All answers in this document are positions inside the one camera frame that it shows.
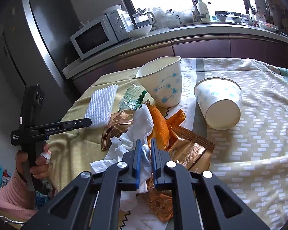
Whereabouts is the white knitted cloth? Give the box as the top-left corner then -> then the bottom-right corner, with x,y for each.
85,84 -> 118,128

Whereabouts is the person's left hand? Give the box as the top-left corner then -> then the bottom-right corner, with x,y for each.
16,142 -> 51,179

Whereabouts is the white utensil holder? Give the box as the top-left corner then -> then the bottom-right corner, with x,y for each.
248,5 -> 266,22

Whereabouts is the wide white bowl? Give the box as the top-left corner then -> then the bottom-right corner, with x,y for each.
128,24 -> 153,38

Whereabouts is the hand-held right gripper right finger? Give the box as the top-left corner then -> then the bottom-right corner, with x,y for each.
150,138 -> 270,230

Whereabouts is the glass kettle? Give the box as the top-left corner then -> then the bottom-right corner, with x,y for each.
133,8 -> 156,28

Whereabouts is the kitchen counter with brown cabinets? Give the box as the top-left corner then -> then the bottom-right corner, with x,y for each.
62,20 -> 288,94

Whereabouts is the silver refrigerator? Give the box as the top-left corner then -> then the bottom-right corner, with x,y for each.
0,0 -> 81,115

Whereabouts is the round dotted paper cup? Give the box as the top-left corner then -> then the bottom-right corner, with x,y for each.
194,77 -> 242,130

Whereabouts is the small white bowl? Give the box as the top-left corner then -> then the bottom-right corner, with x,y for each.
103,5 -> 122,15

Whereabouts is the white pump bottle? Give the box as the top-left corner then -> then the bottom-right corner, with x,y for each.
196,0 -> 210,21

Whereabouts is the pile of clear plastic containers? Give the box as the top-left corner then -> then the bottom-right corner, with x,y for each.
155,6 -> 195,28

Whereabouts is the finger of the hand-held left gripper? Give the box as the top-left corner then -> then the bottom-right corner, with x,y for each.
59,118 -> 92,132

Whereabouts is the long orange peel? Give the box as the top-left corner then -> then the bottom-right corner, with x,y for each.
146,104 -> 171,151

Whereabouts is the plate with food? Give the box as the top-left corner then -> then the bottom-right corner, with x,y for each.
258,21 -> 279,32

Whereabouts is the kitchen faucet with rag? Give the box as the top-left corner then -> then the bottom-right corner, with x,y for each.
179,0 -> 208,22

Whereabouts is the brown snack wrapper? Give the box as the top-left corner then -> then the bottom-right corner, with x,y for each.
168,125 -> 216,173
101,109 -> 135,152

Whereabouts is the white tissue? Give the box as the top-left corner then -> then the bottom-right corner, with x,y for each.
90,104 -> 154,211

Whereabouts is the copper foil wrapper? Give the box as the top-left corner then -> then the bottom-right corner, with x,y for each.
142,172 -> 175,223

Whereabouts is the yellow patterned tablecloth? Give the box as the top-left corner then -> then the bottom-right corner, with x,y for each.
48,57 -> 288,230

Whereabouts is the person's left forearm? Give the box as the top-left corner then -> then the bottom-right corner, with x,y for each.
0,170 -> 39,221

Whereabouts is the green clear plastic wrapper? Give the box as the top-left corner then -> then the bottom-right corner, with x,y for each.
119,83 -> 148,112

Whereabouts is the white microwave oven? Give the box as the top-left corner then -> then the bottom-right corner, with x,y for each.
70,10 -> 135,60

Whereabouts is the small orange peel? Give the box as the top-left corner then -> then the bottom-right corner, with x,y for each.
166,109 -> 186,127

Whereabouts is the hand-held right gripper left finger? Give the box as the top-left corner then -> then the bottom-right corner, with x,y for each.
20,139 -> 144,230

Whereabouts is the dented dotted paper cup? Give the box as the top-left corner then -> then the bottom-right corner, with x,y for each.
136,56 -> 182,108

